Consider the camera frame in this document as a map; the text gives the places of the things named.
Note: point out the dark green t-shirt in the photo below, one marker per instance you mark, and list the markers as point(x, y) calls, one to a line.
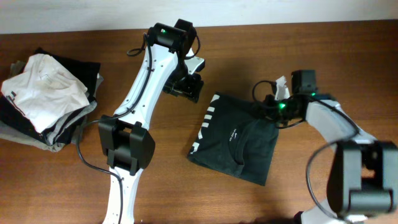
point(235, 140)

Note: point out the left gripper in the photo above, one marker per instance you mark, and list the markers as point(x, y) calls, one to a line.
point(191, 89)

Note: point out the white folded garment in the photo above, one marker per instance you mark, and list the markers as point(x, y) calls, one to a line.
point(45, 91)

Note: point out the black folded garment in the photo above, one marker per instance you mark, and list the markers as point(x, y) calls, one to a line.
point(61, 132)

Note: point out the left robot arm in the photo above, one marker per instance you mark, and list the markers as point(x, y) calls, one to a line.
point(170, 66)

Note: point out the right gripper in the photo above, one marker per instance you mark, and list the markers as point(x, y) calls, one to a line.
point(266, 107)

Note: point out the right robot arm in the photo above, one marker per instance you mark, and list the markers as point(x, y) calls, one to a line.
point(363, 177)

